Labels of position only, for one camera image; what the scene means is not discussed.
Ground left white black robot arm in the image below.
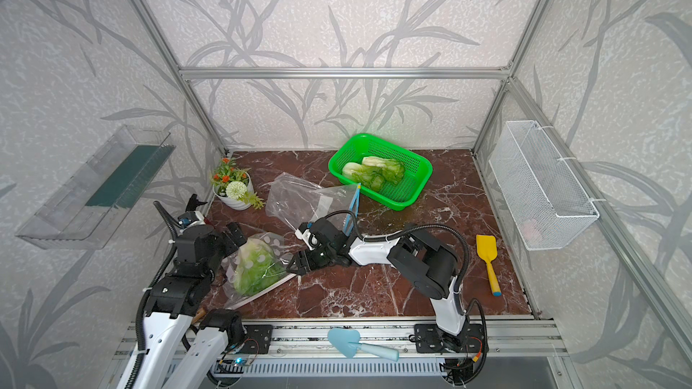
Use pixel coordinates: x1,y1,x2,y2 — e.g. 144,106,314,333
118,196,248,388

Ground chinese cabbage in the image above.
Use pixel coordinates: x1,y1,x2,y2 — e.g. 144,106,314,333
361,156,405,185

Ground blue-zip clear bag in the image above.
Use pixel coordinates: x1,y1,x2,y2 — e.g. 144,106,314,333
265,173,360,231

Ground green circuit board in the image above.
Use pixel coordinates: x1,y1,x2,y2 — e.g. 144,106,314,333
217,357,256,373

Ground dotted clear bag with lettuce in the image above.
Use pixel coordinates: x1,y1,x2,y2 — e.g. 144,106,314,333
221,232,296,310

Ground white pot artificial flowers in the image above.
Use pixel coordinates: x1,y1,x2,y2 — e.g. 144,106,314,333
211,157,265,211

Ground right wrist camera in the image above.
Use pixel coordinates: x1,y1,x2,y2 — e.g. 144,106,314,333
295,222,319,250

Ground clear acrylic wall shelf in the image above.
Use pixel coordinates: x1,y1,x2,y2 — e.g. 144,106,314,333
16,125,176,250

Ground white wire mesh basket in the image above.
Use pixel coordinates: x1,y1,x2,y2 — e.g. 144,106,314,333
489,120,599,251

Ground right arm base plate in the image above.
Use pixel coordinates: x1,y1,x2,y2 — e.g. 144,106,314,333
409,323,488,355

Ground green plastic basket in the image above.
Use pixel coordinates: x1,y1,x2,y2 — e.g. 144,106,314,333
329,133,433,211

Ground yellow spatula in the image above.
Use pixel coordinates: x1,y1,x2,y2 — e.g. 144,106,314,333
476,235,502,297

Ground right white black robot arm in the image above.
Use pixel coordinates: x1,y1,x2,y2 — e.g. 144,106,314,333
287,210,470,353

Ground chinese cabbage front one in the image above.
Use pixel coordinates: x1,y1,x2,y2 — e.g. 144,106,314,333
342,162,387,192

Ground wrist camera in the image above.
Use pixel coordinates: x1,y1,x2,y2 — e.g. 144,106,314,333
177,210,207,232
295,222,319,250

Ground red spray bottle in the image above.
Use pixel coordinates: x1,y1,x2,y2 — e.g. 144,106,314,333
185,194,208,217

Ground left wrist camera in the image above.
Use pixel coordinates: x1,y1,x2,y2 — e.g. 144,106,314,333
177,210,207,232

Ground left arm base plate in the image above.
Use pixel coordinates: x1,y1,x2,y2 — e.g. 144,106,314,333
239,324,273,355

